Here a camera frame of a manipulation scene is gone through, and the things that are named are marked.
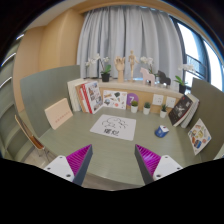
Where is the black wooden horse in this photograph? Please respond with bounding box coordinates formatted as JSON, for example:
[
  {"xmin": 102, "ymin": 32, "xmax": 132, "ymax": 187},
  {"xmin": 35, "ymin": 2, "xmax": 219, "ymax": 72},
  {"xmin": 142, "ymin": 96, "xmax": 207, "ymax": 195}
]
[{"xmin": 158, "ymin": 70, "xmax": 171, "ymax": 85}]

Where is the red and white magazine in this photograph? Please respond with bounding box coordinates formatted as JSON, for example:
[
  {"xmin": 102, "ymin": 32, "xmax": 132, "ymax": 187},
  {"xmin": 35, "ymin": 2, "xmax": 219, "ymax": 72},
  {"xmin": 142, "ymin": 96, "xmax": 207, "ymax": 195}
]
[{"xmin": 82, "ymin": 81, "xmax": 103, "ymax": 114}]

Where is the purple round number sign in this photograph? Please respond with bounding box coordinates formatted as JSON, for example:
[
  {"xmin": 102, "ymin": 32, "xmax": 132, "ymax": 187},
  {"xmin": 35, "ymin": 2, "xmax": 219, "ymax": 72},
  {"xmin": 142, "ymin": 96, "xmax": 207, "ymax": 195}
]
[{"xmin": 127, "ymin": 93, "xmax": 139, "ymax": 106}]

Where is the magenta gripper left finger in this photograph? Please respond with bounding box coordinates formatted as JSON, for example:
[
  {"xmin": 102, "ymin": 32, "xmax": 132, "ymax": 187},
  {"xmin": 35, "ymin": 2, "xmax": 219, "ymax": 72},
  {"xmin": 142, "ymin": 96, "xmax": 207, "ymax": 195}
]
[{"xmin": 44, "ymin": 145, "xmax": 93, "ymax": 186}]

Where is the small potted plant left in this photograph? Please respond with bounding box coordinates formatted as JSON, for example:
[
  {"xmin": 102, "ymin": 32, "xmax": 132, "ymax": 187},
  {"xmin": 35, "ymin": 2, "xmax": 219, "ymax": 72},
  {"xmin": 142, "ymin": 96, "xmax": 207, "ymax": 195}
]
[{"xmin": 131, "ymin": 100, "xmax": 138, "ymax": 113}]

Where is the white orchid behind horse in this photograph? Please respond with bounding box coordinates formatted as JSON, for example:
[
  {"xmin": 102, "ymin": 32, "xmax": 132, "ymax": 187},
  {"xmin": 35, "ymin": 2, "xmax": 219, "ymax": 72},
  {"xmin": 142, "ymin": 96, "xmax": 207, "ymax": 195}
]
[{"xmin": 140, "ymin": 56, "xmax": 154, "ymax": 74}]

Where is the wooden mannequin figure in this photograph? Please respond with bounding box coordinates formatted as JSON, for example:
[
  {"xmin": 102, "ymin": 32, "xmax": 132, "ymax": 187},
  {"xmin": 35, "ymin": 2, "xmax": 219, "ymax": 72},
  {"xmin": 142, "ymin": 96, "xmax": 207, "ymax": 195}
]
[{"xmin": 128, "ymin": 50, "xmax": 138, "ymax": 72}]

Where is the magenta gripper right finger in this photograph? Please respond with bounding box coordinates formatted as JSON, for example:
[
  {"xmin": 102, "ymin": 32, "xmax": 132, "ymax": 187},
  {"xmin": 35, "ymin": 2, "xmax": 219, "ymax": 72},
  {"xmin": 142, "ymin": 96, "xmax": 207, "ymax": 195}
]
[{"xmin": 135, "ymin": 144, "xmax": 182, "ymax": 184}]

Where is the small potted plant middle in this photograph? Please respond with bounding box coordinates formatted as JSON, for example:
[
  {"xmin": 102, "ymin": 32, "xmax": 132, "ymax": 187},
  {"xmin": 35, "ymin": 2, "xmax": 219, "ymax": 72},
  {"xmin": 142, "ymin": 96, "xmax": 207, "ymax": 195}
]
[{"xmin": 143, "ymin": 102, "xmax": 151, "ymax": 115}]

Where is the grey curtain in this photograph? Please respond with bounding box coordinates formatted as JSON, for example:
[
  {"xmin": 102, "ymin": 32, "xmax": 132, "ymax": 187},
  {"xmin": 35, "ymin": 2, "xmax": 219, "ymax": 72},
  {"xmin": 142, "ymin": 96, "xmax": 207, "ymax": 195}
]
[{"xmin": 77, "ymin": 6, "xmax": 183, "ymax": 79}]

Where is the white wall socket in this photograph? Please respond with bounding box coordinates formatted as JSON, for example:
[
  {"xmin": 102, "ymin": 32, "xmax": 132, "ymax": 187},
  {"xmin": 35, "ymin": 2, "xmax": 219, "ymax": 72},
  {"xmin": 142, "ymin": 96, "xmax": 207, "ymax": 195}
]
[
  {"xmin": 166, "ymin": 97, "xmax": 176, "ymax": 108},
  {"xmin": 152, "ymin": 94, "xmax": 164, "ymax": 106}
]

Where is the white leaning book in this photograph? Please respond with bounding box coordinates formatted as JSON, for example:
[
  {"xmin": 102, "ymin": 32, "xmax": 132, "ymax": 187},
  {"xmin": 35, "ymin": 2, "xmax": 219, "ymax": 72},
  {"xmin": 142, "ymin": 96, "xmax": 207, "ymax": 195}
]
[{"xmin": 67, "ymin": 78, "xmax": 85, "ymax": 112}]

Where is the white wall socket right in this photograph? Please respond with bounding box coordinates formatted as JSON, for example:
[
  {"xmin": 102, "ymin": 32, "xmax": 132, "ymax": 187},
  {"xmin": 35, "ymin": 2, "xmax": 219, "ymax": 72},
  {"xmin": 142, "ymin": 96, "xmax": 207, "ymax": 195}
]
[{"xmin": 166, "ymin": 97, "xmax": 176, "ymax": 108}]

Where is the pink wooden horse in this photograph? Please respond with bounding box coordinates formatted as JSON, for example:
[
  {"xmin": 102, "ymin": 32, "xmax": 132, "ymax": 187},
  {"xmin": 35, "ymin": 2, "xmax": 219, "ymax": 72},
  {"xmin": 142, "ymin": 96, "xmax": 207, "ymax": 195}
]
[{"xmin": 140, "ymin": 68, "xmax": 155, "ymax": 86}]

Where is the colourful sticker card right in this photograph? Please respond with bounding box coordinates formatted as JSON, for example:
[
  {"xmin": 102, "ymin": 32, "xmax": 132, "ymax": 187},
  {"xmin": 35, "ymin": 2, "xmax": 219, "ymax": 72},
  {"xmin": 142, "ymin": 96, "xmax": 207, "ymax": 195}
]
[{"xmin": 188, "ymin": 119, "xmax": 212, "ymax": 155}]

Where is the white orchid black pot left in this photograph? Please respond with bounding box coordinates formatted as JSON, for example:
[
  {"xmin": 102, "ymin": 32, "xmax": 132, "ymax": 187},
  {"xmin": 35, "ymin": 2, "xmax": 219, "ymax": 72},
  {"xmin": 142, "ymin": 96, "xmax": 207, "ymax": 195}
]
[{"xmin": 85, "ymin": 53, "xmax": 111, "ymax": 82}]

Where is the wooden hand model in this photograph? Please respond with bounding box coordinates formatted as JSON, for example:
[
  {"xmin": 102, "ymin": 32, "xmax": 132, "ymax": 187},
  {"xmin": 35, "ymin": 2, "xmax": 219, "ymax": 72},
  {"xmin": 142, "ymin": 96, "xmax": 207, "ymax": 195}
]
[{"xmin": 114, "ymin": 56, "xmax": 125, "ymax": 83}]

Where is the sticker sheet card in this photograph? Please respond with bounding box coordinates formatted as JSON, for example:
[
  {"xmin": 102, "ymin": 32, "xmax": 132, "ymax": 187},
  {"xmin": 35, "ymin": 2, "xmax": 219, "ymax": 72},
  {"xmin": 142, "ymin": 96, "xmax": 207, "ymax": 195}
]
[{"xmin": 103, "ymin": 90, "xmax": 127, "ymax": 110}]

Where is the small potted plant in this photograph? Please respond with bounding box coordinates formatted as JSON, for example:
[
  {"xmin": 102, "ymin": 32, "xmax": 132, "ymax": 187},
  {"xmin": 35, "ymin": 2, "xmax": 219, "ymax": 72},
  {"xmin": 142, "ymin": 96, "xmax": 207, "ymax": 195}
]
[
  {"xmin": 143, "ymin": 102, "xmax": 151, "ymax": 115},
  {"xmin": 131, "ymin": 100, "xmax": 138, "ymax": 113},
  {"xmin": 160, "ymin": 104, "xmax": 167, "ymax": 118}
]

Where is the wooden chair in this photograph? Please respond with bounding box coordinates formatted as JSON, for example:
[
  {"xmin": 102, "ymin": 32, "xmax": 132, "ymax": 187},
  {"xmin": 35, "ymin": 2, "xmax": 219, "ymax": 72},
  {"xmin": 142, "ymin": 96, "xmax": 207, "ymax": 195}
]
[{"xmin": 15, "ymin": 116, "xmax": 48, "ymax": 156}]

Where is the white wall socket left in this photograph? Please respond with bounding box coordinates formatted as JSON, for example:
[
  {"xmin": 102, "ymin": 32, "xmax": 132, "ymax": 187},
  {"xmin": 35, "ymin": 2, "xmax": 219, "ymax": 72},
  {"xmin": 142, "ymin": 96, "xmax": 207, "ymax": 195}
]
[{"xmin": 152, "ymin": 94, "xmax": 164, "ymax": 106}]

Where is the blue and white mouse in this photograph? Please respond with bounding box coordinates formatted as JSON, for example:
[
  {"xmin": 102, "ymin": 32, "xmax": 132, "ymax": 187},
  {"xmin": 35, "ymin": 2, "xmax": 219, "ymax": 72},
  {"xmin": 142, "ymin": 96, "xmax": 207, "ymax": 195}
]
[{"xmin": 155, "ymin": 125, "xmax": 169, "ymax": 138}]

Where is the white printed mouse pad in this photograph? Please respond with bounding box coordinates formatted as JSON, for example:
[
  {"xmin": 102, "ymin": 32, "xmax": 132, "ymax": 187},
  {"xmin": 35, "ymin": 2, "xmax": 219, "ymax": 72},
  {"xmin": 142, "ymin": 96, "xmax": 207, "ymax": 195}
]
[{"xmin": 90, "ymin": 114, "xmax": 136, "ymax": 141}]

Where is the white orchid pot right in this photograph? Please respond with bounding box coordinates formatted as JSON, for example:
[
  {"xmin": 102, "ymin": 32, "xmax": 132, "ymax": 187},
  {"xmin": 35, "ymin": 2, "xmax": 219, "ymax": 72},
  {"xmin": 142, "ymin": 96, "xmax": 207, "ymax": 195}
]
[{"xmin": 174, "ymin": 64, "xmax": 195, "ymax": 94}]

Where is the black leaning book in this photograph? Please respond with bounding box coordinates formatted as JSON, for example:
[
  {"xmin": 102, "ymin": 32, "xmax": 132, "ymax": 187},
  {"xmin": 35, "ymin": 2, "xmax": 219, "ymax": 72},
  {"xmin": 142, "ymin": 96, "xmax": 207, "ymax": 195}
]
[{"xmin": 168, "ymin": 95, "xmax": 193, "ymax": 127}]

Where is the small potted plant right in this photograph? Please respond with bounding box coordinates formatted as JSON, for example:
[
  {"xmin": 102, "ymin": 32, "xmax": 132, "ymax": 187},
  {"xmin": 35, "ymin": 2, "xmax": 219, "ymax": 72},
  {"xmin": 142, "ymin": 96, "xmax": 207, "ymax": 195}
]
[{"xmin": 160, "ymin": 104, "xmax": 167, "ymax": 118}]

